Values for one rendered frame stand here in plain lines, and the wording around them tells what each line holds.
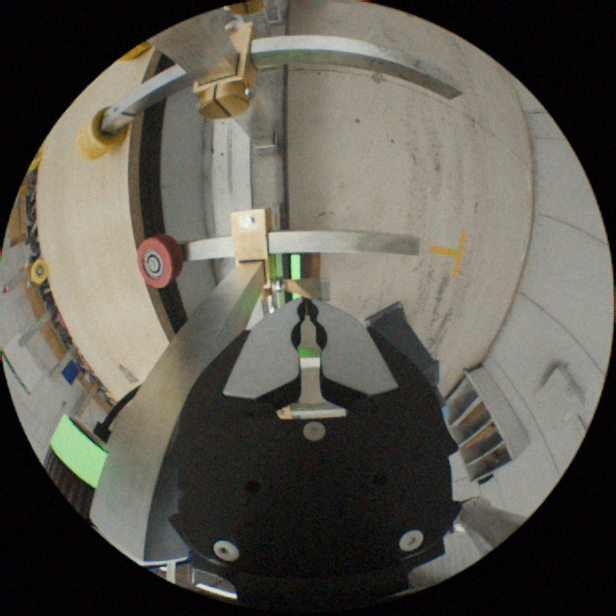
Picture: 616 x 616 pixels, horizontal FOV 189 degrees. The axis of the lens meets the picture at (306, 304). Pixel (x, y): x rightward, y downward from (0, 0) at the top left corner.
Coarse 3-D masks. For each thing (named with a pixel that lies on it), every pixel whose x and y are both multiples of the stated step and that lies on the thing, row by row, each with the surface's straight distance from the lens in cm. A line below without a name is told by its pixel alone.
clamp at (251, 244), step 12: (240, 216) 27; (264, 216) 26; (240, 228) 27; (252, 228) 26; (264, 228) 26; (240, 240) 27; (252, 240) 26; (264, 240) 26; (240, 252) 27; (252, 252) 27; (264, 252) 26; (264, 264) 27; (264, 288) 29
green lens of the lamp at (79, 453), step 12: (60, 432) 14; (72, 432) 13; (60, 444) 13; (72, 444) 13; (84, 444) 12; (60, 456) 13; (72, 456) 13; (84, 456) 12; (96, 456) 12; (72, 468) 13; (84, 468) 12; (96, 468) 12; (96, 480) 12
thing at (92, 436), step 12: (132, 396) 15; (120, 408) 15; (72, 420) 14; (108, 420) 15; (120, 420) 12; (84, 432) 13; (96, 432) 15; (108, 432) 15; (96, 444) 12; (108, 444) 12; (84, 480) 13
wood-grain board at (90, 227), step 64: (128, 64) 59; (64, 128) 81; (128, 128) 40; (64, 192) 64; (128, 192) 35; (64, 256) 68; (128, 256) 37; (64, 320) 99; (128, 320) 46; (128, 384) 79
